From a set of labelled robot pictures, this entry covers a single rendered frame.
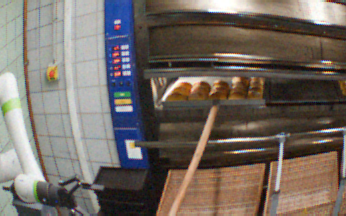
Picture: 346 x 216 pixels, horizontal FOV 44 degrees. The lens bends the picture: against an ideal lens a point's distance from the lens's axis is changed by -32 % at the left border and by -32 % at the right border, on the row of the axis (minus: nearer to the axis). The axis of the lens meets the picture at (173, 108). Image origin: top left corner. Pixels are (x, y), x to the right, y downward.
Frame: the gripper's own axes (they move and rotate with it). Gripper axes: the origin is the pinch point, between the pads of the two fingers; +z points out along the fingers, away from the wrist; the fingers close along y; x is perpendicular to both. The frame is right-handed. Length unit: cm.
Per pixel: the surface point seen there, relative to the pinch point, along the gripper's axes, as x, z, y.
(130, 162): -150, -41, 59
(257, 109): -155, 29, 32
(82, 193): -152, -83, 89
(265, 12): -153, 42, -25
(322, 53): -155, 80, -3
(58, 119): -152, -87, 35
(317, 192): -145, 80, 90
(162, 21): -154, -16, -17
